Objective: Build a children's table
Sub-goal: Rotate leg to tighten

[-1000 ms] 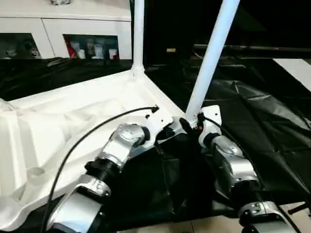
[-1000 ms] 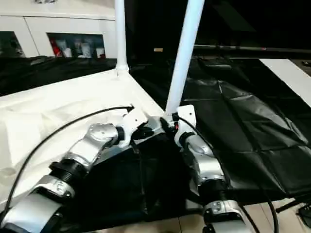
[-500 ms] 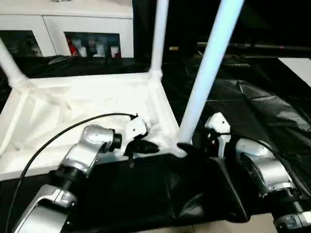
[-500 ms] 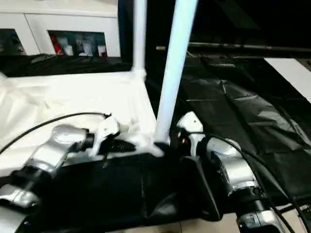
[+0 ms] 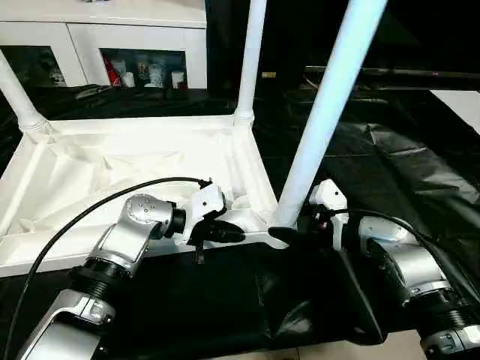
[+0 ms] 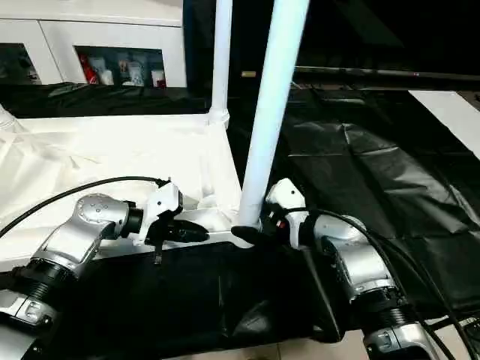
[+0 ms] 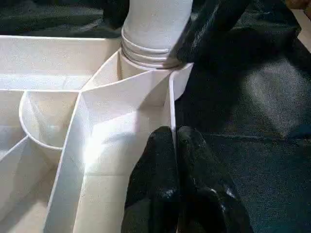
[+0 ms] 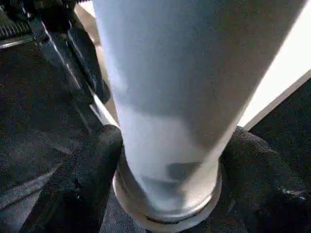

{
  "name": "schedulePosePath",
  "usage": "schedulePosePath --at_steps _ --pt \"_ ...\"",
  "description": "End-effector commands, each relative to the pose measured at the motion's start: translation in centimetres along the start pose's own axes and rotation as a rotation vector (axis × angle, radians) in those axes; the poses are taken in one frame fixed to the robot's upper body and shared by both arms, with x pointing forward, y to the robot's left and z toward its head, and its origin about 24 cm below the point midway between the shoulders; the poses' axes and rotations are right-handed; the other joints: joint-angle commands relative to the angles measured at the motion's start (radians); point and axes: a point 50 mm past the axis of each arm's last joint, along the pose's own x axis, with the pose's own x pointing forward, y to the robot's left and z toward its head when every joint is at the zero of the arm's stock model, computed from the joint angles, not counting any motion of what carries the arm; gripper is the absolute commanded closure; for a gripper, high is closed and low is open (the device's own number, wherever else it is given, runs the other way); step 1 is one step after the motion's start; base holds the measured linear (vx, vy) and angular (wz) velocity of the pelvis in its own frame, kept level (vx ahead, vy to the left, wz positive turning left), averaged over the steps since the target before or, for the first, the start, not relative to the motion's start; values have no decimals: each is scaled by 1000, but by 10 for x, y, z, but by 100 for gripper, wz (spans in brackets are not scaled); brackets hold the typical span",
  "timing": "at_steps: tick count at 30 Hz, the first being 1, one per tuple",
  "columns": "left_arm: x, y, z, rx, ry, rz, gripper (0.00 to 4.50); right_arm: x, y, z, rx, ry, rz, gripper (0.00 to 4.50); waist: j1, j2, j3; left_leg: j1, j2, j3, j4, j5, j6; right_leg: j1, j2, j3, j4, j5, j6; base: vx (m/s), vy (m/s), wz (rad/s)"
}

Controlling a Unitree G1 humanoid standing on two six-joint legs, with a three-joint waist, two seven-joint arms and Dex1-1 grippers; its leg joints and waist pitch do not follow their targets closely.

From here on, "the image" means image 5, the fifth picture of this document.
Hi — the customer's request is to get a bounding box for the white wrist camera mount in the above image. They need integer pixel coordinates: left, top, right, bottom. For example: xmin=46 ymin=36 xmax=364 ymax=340
xmin=174 ymin=181 xmax=229 ymax=248
xmin=311 ymin=178 xmax=350 ymax=249

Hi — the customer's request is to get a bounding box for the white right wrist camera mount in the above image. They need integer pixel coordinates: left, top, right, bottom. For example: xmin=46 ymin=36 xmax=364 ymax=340
xmin=311 ymin=178 xmax=350 ymax=249

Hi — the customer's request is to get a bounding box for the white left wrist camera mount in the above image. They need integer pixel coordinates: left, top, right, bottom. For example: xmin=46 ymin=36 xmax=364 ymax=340
xmin=174 ymin=181 xmax=229 ymax=248

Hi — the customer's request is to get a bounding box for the long black rod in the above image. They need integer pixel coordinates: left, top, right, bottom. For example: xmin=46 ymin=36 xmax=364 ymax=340
xmin=305 ymin=66 xmax=480 ymax=82

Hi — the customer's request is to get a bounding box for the black left camera cable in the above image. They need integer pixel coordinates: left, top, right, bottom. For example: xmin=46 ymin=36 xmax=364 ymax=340
xmin=5 ymin=175 xmax=214 ymax=357

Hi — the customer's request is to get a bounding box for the white plastic table top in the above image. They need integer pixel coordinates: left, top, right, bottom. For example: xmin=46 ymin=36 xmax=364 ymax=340
xmin=0 ymin=114 xmax=292 ymax=279

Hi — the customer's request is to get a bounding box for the white glass-door cabinet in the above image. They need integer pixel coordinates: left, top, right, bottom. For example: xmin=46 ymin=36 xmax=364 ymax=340
xmin=0 ymin=0 xmax=209 ymax=90

